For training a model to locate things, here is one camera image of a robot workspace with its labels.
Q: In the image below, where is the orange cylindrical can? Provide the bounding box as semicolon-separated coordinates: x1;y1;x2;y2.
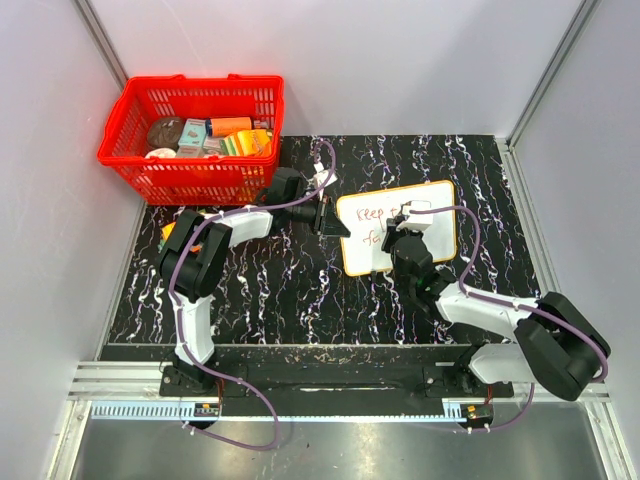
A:
205;117;253;137

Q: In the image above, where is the red plastic shopping basket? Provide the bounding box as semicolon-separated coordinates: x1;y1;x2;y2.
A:
97;74;285;206

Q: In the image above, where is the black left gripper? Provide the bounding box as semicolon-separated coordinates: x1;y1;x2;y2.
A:
286;193;350;239

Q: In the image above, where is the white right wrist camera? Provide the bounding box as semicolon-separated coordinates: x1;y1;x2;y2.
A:
394;200;434;232

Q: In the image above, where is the orange yellow box in basket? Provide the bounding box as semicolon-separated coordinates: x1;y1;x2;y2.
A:
223;129;273;157

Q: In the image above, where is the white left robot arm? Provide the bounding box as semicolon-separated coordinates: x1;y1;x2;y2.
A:
158;166;350;396

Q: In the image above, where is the yellow-framed whiteboard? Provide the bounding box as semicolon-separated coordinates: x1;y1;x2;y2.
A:
336;180;457;277

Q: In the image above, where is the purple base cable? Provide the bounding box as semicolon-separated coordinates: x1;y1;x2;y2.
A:
182;369;280;450

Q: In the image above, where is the orange green snack box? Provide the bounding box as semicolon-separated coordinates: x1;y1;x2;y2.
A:
160;209;207;253

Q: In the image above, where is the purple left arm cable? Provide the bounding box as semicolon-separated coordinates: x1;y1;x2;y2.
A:
167;139;337;381

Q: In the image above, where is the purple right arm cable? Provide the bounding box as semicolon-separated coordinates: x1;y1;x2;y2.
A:
407;204;611;384

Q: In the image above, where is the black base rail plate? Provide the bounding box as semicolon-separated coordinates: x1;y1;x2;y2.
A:
159;343;516;401

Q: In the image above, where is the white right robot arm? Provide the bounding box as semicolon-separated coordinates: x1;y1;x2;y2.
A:
381;214;611;401

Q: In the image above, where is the light blue small box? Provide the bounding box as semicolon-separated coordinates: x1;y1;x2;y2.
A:
178;118;206;148

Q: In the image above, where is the brown round packet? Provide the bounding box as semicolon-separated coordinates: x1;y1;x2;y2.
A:
146;117;185;150

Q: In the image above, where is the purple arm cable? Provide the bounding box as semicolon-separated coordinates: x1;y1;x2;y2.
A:
407;204;611;384
167;139;337;381

